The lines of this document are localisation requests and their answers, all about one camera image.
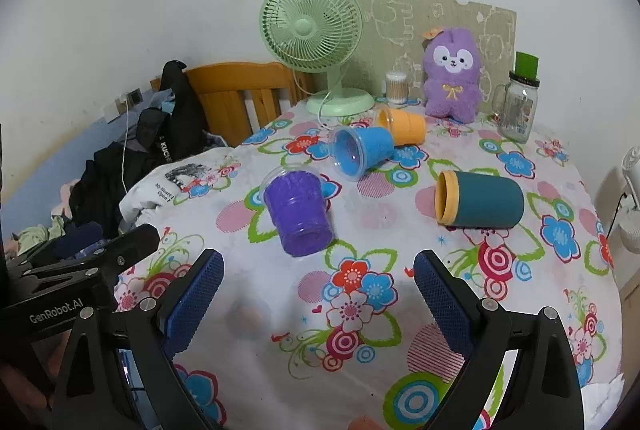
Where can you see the wall power socket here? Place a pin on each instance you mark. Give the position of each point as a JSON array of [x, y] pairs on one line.
[[134, 96]]

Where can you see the white appliance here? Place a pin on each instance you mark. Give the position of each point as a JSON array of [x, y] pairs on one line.
[[631, 230]]

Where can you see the floral tablecloth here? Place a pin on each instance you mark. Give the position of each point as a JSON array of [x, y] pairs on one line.
[[280, 310]]

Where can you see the glass jar mug black lid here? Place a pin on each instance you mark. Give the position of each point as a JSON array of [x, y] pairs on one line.
[[517, 115]]

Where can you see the elephant print board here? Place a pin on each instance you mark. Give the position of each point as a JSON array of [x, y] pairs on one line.
[[400, 25]]

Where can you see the wooden chair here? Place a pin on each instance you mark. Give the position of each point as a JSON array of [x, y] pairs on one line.
[[225, 90]]

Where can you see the green desk fan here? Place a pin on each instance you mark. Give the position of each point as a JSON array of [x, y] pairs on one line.
[[302, 27]]

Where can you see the purple plush toy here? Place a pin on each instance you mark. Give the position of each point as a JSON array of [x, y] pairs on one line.
[[452, 85]]

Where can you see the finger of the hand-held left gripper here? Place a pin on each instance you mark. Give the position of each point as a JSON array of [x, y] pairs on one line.
[[80, 235], [130, 242]]

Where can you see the purple plastic cup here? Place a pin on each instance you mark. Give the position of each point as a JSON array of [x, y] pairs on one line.
[[300, 215]]

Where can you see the white crumpled sheet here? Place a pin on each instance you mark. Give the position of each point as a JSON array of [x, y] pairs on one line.
[[605, 402]]

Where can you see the blue plastic cup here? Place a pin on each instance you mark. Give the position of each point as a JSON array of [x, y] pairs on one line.
[[372, 145]]

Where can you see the cotton swab jar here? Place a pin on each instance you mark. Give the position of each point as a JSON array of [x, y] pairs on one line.
[[397, 90]]

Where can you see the green cup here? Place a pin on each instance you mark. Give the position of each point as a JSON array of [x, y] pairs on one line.
[[526, 64]]

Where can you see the black jacket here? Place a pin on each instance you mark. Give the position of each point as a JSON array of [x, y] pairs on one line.
[[175, 120]]

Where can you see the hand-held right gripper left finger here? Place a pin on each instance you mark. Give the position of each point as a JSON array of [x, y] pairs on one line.
[[197, 305]]

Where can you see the teal cup with orange rim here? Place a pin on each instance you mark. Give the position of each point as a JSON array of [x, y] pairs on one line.
[[490, 202]]

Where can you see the orange plastic cup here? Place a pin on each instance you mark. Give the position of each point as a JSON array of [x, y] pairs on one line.
[[407, 125]]

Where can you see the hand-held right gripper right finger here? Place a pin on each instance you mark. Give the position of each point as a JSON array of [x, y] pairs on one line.
[[442, 305]]

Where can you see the white printed shirt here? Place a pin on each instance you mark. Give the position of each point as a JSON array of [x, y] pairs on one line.
[[150, 195]]

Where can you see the pile of clothes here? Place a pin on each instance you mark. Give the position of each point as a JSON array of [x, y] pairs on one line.
[[35, 235]]

